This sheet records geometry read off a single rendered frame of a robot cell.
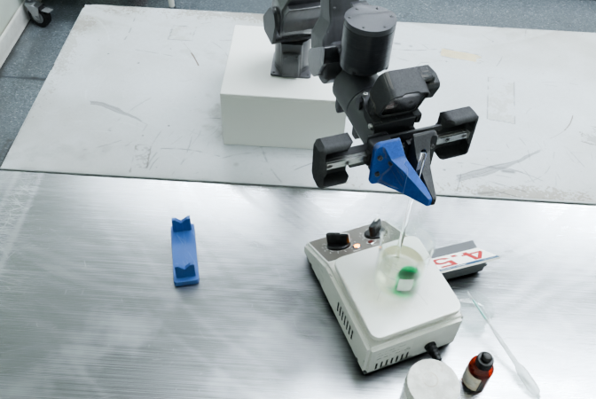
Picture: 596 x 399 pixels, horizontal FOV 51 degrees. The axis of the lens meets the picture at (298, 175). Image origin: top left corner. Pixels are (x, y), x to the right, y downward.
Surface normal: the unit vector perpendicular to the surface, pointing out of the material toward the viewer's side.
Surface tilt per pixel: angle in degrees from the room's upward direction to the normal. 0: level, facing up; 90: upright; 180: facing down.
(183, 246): 0
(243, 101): 90
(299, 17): 109
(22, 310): 0
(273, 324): 0
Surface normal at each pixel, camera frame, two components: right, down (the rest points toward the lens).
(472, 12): 0.04, -0.68
